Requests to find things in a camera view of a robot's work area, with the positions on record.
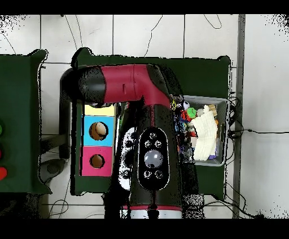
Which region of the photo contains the clear mesh bin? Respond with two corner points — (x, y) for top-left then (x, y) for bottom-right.
(171, 94), (230, 167)

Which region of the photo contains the wooden box with three holes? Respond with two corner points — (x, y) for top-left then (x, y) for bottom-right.
(80, 104), (119, 177)

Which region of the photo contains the cream white cloth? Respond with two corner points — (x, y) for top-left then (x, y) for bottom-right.
(189, 104), (219, 162)

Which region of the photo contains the dark green table cloth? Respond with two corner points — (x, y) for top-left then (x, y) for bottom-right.
(0, 48), (52, 196)
(70, 47), (231, 201)

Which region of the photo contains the black flat stand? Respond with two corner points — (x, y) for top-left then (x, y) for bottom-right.
(59, 100), (71, 160)

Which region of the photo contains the grey round base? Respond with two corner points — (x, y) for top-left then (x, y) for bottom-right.
(38, 158), (66, 183)

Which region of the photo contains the black cable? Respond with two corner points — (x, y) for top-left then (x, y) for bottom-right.
(227, 129), (289, 136)

